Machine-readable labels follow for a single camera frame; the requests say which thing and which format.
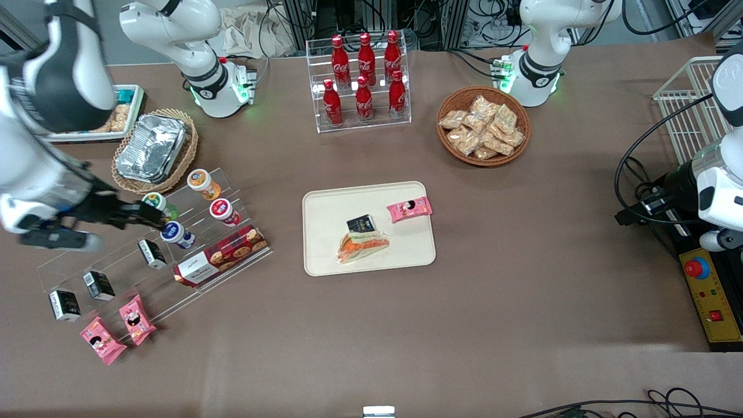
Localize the red plaid cookie box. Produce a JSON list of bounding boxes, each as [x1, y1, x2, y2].
[[173, 225, 269, 287]]

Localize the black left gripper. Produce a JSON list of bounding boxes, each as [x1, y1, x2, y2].
[[615, 163, 701, 226]]

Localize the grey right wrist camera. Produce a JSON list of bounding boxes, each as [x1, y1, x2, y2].
[[17, 229, 100, 252]]

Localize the blue yogurt cup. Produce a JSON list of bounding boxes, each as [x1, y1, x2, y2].
[[160, 221, 196, 250]]

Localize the pink snack packet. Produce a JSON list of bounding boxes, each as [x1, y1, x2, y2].
[[80, 316, 128, 366], [387, 196, 433, 224], [119, 294, 157, 347]]

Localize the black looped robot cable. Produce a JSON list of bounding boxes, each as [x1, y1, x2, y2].
[[615, 93, 716, 225]]

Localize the clear acrylic stepped display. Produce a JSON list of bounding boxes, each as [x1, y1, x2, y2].
[[38, 168, 273, 343]]

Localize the oval light wicker basket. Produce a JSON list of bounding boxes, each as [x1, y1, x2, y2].
[[111, 109, 199, 194]]

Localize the white wire basket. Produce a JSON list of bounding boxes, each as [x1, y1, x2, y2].
[[653, 56, 735, 166]]

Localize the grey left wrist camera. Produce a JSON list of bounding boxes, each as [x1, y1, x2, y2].
[[699, 228, 743, 253]]

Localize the beige cloth bag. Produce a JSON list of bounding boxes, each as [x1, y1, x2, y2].
[[221, 7, 298, 57]]

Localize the black equipment frame with cables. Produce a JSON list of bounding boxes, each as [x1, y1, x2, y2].
[[267, 0, 526, 53]]

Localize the black floor cable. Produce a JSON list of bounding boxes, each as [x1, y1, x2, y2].
[[517, 388, 743, 418]]

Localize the white rectangular plastic bin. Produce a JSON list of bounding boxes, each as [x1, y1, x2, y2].
[[49, 85, 146, 143]]

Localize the yellow emergency stop box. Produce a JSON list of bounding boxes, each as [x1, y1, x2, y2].
[[678, 247, 743, 352]]

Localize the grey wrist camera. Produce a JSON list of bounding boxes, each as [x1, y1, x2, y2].
[[17, 229, 100, 252], [699, 228, 743, 253]]

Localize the clear acrylic bottle rack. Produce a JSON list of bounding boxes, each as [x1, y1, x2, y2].
[[306, 32, 412, 134]]

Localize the beige plastic tray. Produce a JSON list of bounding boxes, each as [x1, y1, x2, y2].
[[302, 181, 437, 277]]

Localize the small black snack box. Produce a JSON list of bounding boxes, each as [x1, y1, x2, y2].
[[138, 239, 167, 270], [49, 290, 82, 322], [83, 271, 116, 301]]

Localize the stacked silver foil containers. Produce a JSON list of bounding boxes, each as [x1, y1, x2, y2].
[[115, 114, 187, 184]]

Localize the green yogurt cup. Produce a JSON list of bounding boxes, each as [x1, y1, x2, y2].
[[142, 193, 179, 222]]

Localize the round brown wicker basket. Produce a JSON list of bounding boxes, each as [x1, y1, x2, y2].
[[437, 86, 531, 168]]

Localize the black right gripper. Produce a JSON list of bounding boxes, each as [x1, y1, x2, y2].
[[61, 180, 164, 230]]

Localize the orange yogurt cup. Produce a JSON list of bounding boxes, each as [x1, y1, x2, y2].
[[187, 169, 222, 201]]

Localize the red yogurt cup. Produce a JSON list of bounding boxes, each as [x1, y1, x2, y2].
[[210, 199, 241, 227]]

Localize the triangle sandwich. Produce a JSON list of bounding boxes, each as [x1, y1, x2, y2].
[[338, 229, 391, 265]]

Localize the red cola bottle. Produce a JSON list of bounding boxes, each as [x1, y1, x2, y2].
[[355, 75, 374, 122], [388, 70, 407, 119], [358, 33, 377, 87], [384, 30, 403, 82], [331, 35, 351, 89], [323, 79, 344, 126]]

